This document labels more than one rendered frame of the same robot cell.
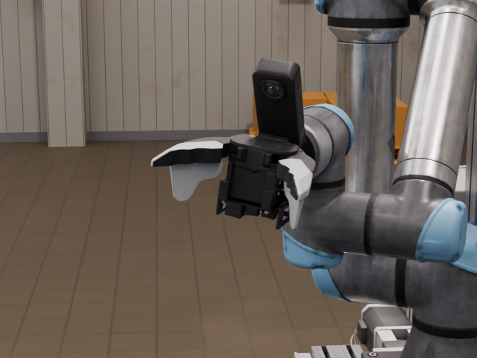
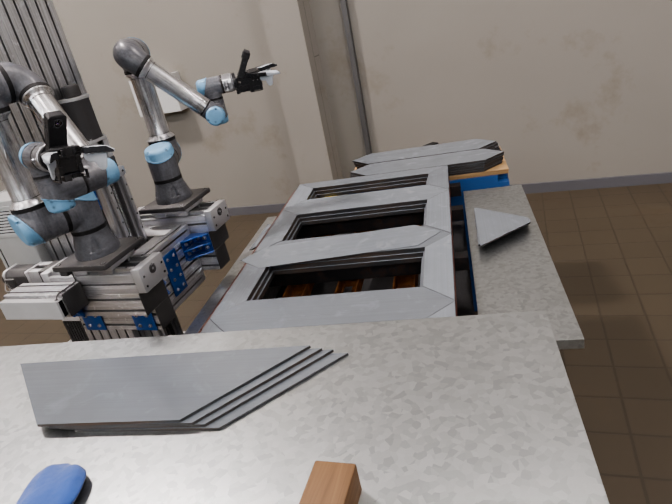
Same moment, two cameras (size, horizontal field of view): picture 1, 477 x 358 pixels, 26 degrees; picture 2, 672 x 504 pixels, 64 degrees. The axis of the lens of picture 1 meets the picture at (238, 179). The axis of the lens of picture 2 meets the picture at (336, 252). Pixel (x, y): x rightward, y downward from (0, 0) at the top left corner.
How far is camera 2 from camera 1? 92 cm
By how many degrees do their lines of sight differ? 61
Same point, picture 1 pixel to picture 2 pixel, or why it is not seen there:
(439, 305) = (88, 219)
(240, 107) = not seen: outside the picture
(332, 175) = not seen: hidden behind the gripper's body
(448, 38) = (50, 103)
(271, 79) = (57, 119)
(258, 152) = (68, 149)
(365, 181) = (30, 184)
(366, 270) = (52, 222)
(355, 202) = not seen: hidden behind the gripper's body
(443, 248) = (116, 175)
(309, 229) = (62, 192)
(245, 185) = (68, 166)
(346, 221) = (76, 181)
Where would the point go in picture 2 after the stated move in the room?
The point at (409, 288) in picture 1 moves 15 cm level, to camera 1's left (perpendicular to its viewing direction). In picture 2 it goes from (73, 219) to (36, 240)
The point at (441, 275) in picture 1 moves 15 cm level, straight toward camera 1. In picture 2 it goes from (83, 207) to (110, 209)
